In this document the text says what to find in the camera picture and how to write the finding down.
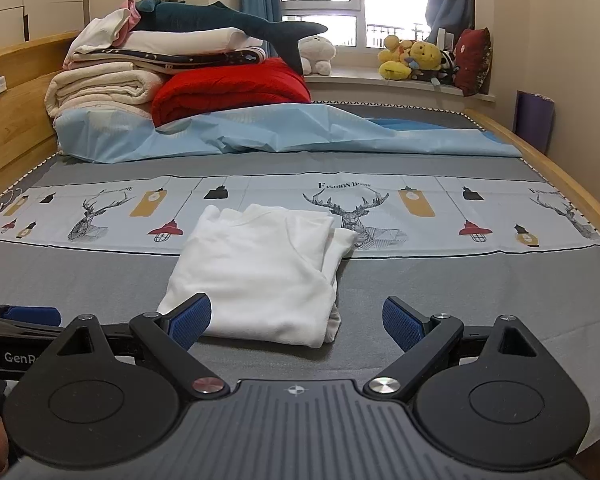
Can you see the light blue sheet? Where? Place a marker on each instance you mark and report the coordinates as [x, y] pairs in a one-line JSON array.
[[300, 130]]

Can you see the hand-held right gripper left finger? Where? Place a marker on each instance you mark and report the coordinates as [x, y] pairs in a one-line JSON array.
[[190, 321]]

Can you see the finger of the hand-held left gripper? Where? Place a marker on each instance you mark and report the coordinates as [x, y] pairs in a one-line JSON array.
[[30, 316]]

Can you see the dark red cushion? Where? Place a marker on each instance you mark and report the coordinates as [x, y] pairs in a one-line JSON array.
[[472, 62]]

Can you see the dark teal shark plush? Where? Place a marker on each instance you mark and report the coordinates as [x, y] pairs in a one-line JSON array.
[[205, 17]]

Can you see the grey deer print bed sheet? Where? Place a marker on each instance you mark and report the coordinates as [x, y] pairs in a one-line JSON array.
[[460, 280]]

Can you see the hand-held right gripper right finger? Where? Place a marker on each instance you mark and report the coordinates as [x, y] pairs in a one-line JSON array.
[[402, 324]]

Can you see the cream folded blanket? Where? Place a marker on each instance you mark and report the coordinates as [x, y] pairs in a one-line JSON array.
[[100, 90]]

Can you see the dark starry folded quilt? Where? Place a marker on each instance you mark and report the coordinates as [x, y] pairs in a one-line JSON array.
[[180, 59]]

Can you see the yellow plush toy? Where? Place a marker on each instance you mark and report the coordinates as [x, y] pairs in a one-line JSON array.
[[394, 60], [426, 56]]

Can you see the red folded blanket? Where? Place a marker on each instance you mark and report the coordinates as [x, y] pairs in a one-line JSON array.
[[230, 90]]

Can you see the white window sill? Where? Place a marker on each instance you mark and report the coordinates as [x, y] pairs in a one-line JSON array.
[[380, 86]]

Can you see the white garment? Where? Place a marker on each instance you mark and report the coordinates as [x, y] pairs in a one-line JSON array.
[[260, 275]]

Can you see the white and pink cloth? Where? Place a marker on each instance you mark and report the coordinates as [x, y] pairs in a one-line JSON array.
[[105, 35]]

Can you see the white folded quilt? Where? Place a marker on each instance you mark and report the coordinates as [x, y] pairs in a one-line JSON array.
[[190, 40]]

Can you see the wooden bed frame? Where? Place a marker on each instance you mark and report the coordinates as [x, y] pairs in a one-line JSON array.
[[15, 130]]

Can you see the black and white plush toy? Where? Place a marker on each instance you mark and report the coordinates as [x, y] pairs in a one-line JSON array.
[[448, 65]]

